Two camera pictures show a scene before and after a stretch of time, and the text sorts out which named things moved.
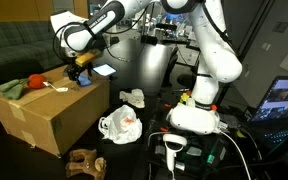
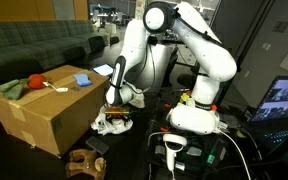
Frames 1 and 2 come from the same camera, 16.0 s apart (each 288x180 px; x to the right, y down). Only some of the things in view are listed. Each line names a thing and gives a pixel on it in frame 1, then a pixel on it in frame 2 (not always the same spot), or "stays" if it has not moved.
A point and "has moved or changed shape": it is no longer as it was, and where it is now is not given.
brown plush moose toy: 86,161 stays
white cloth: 136,97 stays
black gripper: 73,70 -> 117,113
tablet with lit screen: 105,69 stays
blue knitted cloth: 84,79 stays
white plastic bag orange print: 122,126 has moved or changed shape
